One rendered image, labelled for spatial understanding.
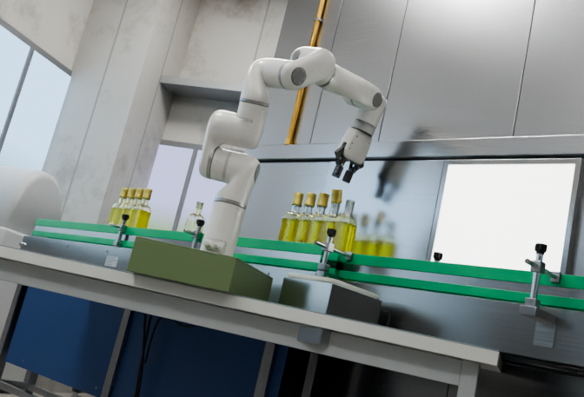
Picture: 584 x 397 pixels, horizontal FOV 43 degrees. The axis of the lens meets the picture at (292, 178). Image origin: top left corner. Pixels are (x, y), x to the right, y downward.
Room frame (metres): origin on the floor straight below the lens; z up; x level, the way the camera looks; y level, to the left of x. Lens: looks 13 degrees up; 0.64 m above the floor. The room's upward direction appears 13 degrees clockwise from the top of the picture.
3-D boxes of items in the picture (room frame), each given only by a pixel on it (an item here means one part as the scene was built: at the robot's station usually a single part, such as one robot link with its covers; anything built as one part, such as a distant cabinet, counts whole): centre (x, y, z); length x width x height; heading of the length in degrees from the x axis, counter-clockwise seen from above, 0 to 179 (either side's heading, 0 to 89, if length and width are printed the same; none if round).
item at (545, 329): (1.69, -0.62, 0.90); 0.17 x 0.05 x 0.23; 135
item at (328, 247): (2.14, -0.17, 0.95); 0.17 x 0.03 x 0.12; 135
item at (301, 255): (2.77, 0.48, 0.93); 1.75 x 0.01 x 0.08; 45
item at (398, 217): (2.23, -0.45, 1.15); 0.90 x 0.03 x 0.34; 45
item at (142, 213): (3.06, 0.58, 1.02); 0.06 x 0.06 x 0.28; 45
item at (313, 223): (2.37, -0.12, 0.99); 0.06 x 0.06 x 0.21; 45
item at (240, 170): (2.06, 0.16, 1.08); 0.13 x 0.10 x 0.16; 83
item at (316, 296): (2.01, -0.20, 0.79); 0.27 x 0.17 x 0.08; 135
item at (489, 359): (2.68, -0.07, 0.73); 1.58 x 1.52 x 0.04; 70
